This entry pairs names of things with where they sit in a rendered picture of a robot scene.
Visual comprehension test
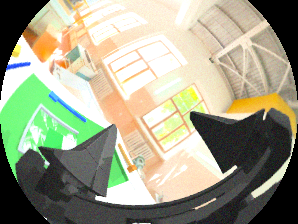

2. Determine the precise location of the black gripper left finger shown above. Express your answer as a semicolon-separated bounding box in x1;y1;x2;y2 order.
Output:
37;124;118;197

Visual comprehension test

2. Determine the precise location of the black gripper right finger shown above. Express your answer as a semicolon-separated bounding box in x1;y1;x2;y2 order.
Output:
189;108;265;175

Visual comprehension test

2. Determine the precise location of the green flat mat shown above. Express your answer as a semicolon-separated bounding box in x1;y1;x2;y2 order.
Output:
0;73;126;188

